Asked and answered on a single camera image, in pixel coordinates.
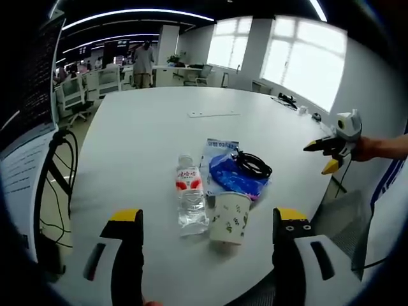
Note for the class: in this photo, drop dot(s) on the white charger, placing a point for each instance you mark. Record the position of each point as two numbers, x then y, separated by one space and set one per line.
303 110

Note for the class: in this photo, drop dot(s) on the white office chair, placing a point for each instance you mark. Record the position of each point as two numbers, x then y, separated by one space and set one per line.
74 94

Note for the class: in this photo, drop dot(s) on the computer monitor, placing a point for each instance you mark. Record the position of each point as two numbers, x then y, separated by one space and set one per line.
28 121

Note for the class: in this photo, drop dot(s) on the grey mesh chair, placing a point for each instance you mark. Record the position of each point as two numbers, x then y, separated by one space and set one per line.
347 223

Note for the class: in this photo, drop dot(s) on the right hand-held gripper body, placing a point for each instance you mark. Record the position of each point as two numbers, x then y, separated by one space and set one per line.
349 129

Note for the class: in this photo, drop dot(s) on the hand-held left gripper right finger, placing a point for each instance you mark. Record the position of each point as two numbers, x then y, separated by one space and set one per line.
287 236

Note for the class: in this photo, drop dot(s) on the white and blue packet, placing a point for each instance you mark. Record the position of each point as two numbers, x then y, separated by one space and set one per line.
216 147

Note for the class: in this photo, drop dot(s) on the potted green plant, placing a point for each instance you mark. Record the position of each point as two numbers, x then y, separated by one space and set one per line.
174 59

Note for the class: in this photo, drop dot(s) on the small black object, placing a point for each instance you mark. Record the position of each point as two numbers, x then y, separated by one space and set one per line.
317 117

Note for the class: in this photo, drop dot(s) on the floral paper cup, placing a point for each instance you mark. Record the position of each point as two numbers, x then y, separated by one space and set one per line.
229 220

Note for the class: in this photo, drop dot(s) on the person's left hand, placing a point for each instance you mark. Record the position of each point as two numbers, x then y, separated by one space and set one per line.
153 303

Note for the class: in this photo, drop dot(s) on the white desk partition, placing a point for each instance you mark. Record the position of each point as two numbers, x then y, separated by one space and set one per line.
106 83

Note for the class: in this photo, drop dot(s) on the white round table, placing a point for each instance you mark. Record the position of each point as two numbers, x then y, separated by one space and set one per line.
153 140

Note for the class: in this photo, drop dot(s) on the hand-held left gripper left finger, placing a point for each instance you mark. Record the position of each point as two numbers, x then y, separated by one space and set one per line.
127 242

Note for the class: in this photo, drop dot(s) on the clear plastic water bottle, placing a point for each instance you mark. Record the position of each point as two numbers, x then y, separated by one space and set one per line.
190 197

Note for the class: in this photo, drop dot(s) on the grey office chair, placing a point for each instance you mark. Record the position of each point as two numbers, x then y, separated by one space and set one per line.
201 75

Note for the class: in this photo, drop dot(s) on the black device on table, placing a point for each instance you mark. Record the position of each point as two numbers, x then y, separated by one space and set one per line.
287 99

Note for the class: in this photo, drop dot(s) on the person's right hand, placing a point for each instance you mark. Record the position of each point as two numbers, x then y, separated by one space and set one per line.
361 150

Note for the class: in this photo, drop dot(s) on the blue plastic bag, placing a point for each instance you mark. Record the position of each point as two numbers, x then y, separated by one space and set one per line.
232 178

